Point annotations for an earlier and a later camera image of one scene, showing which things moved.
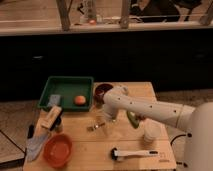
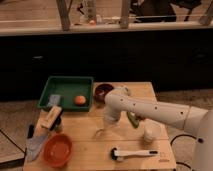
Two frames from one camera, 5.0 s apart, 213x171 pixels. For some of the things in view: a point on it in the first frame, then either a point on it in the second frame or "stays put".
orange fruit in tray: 80,100 stays put
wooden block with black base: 53,117 stays put
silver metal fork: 95,126 to 100,133
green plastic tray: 75,92 stays put
